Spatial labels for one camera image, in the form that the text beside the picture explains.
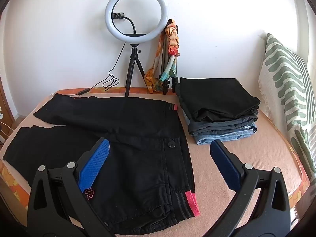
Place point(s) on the folded dark grey pants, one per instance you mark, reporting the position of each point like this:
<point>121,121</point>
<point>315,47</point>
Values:
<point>222,126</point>

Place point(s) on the brown wooden panel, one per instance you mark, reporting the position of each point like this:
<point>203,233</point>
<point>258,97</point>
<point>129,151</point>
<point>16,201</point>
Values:
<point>7,103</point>

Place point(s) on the black pants with pink waistband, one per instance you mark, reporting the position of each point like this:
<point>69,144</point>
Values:
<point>135,128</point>

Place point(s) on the folded blue jeans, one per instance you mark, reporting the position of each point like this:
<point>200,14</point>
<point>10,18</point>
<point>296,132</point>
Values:
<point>222,136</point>

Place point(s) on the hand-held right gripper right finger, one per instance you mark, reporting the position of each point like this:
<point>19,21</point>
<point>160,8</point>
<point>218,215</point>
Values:
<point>226,163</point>

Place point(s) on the peach blanket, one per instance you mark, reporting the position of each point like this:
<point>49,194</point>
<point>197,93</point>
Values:
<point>246,153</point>

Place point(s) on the small black tripod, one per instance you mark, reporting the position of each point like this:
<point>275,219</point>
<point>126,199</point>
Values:
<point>134,54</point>

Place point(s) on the folded black pants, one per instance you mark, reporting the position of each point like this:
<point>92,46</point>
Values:
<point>222,93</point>

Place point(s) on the folded grey tripod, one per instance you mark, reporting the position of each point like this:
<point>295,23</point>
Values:
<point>170,82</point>

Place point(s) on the green and white patterned pillow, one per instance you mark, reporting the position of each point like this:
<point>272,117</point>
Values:
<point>284,79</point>

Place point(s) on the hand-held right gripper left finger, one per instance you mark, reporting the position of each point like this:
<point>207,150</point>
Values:
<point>95,163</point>

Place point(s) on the colourful floral scarf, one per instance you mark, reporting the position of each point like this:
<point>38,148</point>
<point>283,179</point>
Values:
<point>172,35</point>

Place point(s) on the wall socket with plug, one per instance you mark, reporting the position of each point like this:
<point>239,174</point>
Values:
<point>116,16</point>

